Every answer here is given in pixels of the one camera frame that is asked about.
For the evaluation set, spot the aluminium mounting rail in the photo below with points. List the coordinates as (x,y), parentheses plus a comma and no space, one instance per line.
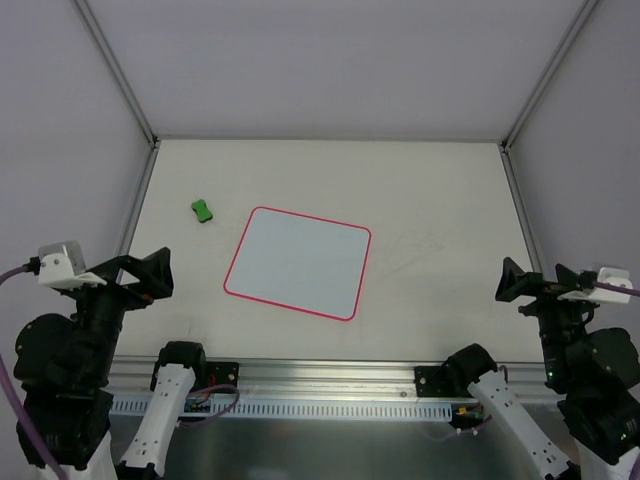
(328,380)

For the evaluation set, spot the left aluminium frame post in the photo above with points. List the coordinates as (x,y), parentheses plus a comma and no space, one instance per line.
(107,55)

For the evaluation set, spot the white slotted cable duct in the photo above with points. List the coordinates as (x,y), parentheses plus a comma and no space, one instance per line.
(252,408)

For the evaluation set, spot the right aluminium frame post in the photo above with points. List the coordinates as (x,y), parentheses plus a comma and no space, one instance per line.
(559,54)

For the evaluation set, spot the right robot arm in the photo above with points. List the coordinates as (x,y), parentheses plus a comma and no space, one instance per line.
(592,371)

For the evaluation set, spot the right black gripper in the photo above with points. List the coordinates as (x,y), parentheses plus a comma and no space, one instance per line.
(545,288)

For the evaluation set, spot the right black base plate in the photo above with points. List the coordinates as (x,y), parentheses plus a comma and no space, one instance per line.
(441,382)

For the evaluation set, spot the pink framed whiteboard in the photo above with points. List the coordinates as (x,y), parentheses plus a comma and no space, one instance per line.
(300,262)

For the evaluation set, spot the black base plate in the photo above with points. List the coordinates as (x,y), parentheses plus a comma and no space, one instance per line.
(441,382)
(207,374)

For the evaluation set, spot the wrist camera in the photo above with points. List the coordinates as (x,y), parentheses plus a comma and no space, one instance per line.
(62,267)
(606,285)

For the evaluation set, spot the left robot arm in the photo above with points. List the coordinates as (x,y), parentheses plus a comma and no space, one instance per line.
(63,365)

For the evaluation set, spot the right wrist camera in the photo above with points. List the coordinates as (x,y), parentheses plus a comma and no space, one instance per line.
(606,285)

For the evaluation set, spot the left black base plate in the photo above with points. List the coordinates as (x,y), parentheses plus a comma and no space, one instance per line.
(207,374)

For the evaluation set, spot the aluminium frame post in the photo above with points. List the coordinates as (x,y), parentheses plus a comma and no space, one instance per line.
(559,54)
(107,55)

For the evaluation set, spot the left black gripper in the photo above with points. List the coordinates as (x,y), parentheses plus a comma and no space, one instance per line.
(122,285)

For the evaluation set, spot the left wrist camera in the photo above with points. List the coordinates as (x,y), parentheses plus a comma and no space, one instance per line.
(62,267)

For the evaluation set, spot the green whiteboard eraser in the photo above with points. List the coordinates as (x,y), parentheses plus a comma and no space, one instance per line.
(201,210)

